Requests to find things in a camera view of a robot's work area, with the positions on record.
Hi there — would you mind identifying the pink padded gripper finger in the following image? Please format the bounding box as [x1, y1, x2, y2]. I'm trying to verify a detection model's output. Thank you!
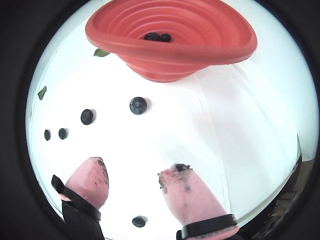
[51, 156, 110, 240]
[156, 162, 240, 240]

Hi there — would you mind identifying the red collapsible silicone cup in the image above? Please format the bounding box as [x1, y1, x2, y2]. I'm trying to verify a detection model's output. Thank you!
[84, 0, 258, 83]

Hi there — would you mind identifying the green leaf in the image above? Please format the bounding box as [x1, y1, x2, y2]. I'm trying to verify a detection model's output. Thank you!
[93, 48, 111, 58]
[37, 85, 48, 101]

